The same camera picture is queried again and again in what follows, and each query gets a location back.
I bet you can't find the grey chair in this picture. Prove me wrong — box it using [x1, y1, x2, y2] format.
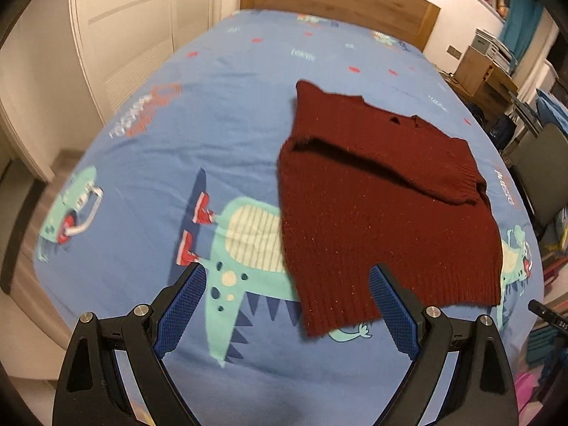
[509, 122, 568, 234]

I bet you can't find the white printer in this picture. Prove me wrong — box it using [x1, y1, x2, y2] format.
[470, 28, 516, 72]

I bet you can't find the white wardrobe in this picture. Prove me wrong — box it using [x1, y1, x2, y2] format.
[66, 0, 246, 117]

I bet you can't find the stack of teal clothes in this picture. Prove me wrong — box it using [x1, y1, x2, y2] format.
[526, 327, 558, 365]

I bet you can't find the pink cloth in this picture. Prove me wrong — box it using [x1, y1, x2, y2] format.
[515, 361, 544, 426]

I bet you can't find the dark bag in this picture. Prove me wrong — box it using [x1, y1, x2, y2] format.
[487, 114, 516, 149]

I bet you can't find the blue dinosaur printed blanket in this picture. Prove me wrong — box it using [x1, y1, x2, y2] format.
[33, 9, 544, 426]

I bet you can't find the teal window curtain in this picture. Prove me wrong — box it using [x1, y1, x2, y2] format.
[498, 0, 545, 68]

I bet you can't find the wooden bedside cabinet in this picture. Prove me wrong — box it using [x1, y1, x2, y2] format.
[454, 45, 521, 114]

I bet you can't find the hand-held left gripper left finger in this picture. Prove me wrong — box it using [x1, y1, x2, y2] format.
[52, 263, 207, 426]

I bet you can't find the blue pillow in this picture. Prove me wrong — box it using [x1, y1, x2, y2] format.
[534, 88, 568, 126]

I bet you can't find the dark red knitted sweater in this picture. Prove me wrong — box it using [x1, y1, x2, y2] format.
[276, 79, 504, 339]

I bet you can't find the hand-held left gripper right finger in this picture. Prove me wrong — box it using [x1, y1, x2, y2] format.
[369, 264, 519, 426]

